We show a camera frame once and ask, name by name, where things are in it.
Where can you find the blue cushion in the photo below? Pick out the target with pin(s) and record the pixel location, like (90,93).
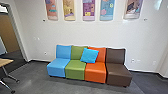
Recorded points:
(89,55)

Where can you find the brown wooden door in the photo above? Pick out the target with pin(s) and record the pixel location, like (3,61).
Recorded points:
(7,33)

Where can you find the orange framed wall poster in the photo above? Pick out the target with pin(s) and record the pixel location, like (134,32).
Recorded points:
(51,9)

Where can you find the light blue wall poster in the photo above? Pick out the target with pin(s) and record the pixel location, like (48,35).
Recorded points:
(107,9)

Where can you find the white wall outlet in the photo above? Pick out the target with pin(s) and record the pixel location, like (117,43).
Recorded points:
(133,60)
(45,52)

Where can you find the long wooden table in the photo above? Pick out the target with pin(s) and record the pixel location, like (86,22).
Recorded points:
(5,62)

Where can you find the blue sofa seat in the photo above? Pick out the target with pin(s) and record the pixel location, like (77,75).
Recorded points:
(58,66)

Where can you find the orange sofa seat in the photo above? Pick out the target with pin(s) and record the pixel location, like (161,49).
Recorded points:
(95,71)

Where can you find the yellow framed wall poster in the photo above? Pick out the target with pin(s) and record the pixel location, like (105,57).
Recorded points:
(69,9)

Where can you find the pink framed wall poster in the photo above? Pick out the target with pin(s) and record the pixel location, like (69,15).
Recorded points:
(133,8)

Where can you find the white wall switch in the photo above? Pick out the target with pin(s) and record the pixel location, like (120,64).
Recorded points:
(36,38)

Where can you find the brown sofa seat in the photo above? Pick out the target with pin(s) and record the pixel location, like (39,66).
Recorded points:
(118,74)

